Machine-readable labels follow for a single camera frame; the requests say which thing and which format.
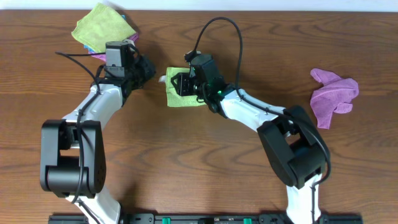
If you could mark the folded green cloth on stack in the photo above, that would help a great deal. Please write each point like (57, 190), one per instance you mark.
(101, 25)

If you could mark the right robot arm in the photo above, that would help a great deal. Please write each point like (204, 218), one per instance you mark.
(295, 150)

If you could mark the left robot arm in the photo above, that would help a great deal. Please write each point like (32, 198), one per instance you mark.
(72, 161)

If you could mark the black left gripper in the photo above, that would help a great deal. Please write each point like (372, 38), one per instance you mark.
(145, 69)

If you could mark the folded blue cloth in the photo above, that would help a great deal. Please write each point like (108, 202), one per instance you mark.
(91, 50)

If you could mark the green microfiber cloth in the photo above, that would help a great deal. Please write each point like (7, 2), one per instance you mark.
(173, 99)

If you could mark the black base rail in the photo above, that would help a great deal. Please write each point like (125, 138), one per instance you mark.
(267, 218)

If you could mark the crumpled purple cloth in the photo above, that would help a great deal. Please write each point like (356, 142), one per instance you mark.
(335, 96)

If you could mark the folded purple cloth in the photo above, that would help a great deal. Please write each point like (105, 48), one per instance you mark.
(130, 40)

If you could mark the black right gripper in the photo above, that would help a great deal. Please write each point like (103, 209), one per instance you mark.
(181, 83)

